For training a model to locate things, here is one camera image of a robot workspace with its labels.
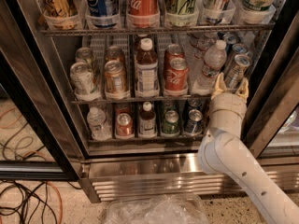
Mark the yellow can top shelf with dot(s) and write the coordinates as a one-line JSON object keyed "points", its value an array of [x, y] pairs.
{"points": [[61, 8]]}

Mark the redbull can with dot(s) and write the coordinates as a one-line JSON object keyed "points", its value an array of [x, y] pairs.
{"points": [[236, 72], [231, 39], [238, 48]]}

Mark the blue can bottom rear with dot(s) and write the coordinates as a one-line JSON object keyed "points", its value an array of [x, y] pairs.
{"points": [[193, 104]]}

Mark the green can bottom shelf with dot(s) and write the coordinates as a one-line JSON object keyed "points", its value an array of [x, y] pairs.
{"points": [[170, 122]]}

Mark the clear water bottle middle rear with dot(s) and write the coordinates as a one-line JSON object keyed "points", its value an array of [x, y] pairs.
{"points": [[202, 42]]}

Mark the blue can bottom front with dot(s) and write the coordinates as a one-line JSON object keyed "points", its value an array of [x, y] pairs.
{"points": [[192, 124]]}

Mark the white green can front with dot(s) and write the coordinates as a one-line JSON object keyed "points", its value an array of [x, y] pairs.
{"points": [[82, 77]]}

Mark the brown juice bottle bottom shelf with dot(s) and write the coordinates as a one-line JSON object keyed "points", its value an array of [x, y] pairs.
{"points": [[147, 120]]}

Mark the white green can rear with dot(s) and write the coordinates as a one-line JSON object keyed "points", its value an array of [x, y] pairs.
{"points": [[84, 54]]}

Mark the gold can rear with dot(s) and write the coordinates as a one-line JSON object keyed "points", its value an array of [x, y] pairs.
{"points": [[114, 53]]}

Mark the gold can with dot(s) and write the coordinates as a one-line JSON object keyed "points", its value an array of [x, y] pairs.
{"points": [[114, 53], [115, 75]]}

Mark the blue pepsi can top shelf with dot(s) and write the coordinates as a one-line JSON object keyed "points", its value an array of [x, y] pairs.
{"points": [[102, 12]]}

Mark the red can bottom shelf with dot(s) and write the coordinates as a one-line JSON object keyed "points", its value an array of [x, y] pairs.
{"points": [[124, 124]]}

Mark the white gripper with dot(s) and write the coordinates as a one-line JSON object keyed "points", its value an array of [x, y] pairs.
{"points": [[229, 103]]}

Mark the sliding fridge door right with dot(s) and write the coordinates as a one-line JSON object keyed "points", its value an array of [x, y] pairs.
{"points": [[274, 101]]}

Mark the red coca-cola can rear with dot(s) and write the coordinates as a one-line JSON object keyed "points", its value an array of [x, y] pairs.
{"points": [[171, 52]]}

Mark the open fridge door left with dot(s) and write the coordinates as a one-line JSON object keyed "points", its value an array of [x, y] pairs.
{"points": [[27, 86]]}

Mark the stainless steel display fridge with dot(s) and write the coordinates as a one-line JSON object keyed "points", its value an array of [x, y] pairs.
{"points": [[117, 101]]}

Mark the red coca-cola can front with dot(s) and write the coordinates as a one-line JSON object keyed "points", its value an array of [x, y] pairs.
{"points": [[176, 74]]}

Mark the brown juice bottle shelf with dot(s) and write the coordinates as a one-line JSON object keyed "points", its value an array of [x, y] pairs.
{"points": [[147, 120], [146, 69]]}

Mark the red coca-cola can top shelf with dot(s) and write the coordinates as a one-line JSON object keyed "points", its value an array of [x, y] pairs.
{"points": [[142, 11]]}

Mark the clear water bottle bottom shelf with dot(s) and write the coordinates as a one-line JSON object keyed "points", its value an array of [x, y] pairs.
{"points": [[98, 124]]}

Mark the clear water bottle middle front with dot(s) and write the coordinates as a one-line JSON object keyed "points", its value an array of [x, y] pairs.
{"points": [[214, 60]]}

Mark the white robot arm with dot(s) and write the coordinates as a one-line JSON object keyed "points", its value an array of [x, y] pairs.
{"points": [[222, 152]]}

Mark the clear plastic bag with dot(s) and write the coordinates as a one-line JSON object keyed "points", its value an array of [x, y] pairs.
{"points": [[163, 209]]}

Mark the brown juice bottle middle shelf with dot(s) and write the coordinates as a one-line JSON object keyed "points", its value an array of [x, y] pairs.
{"points": [[146, 69]]}

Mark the gold can front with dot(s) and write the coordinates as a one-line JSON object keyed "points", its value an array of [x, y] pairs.
{"points": [[115, 75]]}

